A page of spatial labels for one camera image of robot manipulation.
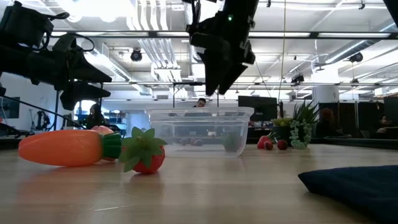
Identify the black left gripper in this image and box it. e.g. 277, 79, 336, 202
51, 49, 113, 111

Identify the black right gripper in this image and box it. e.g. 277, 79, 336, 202
198, 14, 256, 97

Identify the pink orange toy peach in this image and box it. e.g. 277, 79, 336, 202
91, 125, 115, 136

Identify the large red toy strawberry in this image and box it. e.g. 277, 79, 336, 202
118, 126, 168, 175

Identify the clear plastic tupperware container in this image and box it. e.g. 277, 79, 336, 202
145, 106, 255, 158

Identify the small green toy produce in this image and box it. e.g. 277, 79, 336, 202
223, 131, 243, 153

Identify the black tripod stand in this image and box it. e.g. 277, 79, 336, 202
46, 89, 68, 132

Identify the black computer monitor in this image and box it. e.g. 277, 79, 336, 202
238, 95, 279, 122

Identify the orange toy carrot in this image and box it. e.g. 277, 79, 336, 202
17, 129, 123, 167

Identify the potted green succulent plant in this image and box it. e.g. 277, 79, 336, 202
271, 100, 321, 150

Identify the black office partition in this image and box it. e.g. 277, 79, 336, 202
317, 101, 385, 139

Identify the dark computer monitor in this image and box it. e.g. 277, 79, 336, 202
382, 96, 398, 125

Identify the dark blue folded cloth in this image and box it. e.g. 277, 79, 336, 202
297, 164, 398, 224

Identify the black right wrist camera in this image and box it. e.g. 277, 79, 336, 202
186, 24, 223, 55

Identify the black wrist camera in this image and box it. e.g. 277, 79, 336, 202
52, 33, 78, 56
186, 24, 223, 55

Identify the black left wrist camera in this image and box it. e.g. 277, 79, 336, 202
52, 33, 78, 56

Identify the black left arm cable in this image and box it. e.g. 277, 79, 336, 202
39, 11, 96, 53

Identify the dark wall screen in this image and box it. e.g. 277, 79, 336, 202
0, 96, 21, 119

